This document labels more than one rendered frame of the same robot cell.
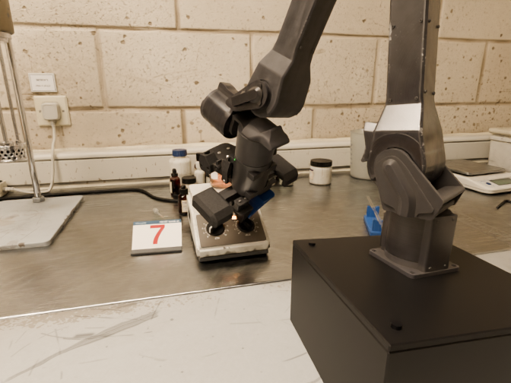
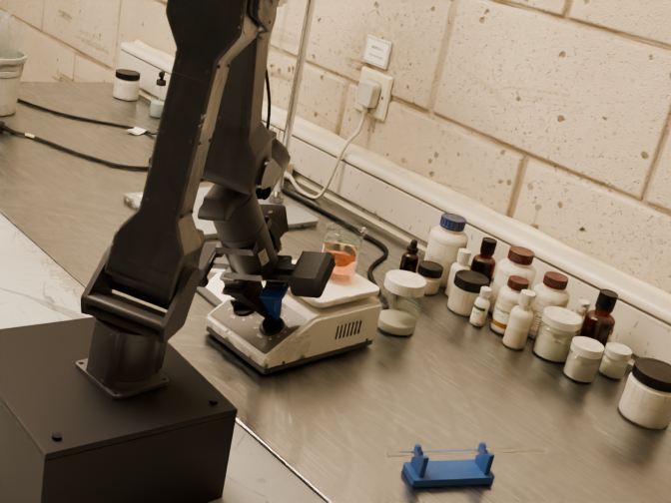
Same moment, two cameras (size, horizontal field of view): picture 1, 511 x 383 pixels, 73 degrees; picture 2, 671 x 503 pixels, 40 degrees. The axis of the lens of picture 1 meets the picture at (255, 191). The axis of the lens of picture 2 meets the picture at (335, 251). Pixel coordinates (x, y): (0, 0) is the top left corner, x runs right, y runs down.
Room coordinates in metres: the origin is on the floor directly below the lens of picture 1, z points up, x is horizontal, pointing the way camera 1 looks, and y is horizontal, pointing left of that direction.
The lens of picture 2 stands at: (0.08, -0.90, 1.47)
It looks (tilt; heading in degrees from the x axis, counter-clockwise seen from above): 21 degrees down; 58
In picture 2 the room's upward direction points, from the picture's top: 12 degrees clockwise
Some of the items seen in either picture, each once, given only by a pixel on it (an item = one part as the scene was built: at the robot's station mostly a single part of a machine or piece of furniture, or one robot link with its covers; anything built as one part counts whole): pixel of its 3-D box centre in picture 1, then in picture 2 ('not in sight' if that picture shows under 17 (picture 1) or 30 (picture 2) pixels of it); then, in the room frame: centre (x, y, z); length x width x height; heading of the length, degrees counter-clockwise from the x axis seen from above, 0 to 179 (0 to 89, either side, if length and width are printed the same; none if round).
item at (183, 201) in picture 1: (184, 198); not in sight; (0.78, 0.17, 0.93); 0.03 x 0.03 x 0.07
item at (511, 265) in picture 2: not in sight; (513, 281); (1.04, 0.10, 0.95); 0.06 x 0.06 x 0.11
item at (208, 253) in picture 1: (223, 216); (302, 311); (0.65, 0.06, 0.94); 0.22 x 0.13 x 0.08; 15
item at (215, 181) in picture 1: (221, 169); (342, 252); (0.70, 0.07, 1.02); 0.06 x 0.05 x 0.08; 178
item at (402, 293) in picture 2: not in sight; (400, 302); (0.81, 0.07, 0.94); 0.06 x 0.06 x 0.08
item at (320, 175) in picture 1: (320, 171); (651, 392); (1.04, -0.20, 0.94); 0.07 x 0.07 x 0.07
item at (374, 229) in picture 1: (375, 219); (451, 463); (0.68, -0.26, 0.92); 0.10 x 0.03 x 0.04; 171
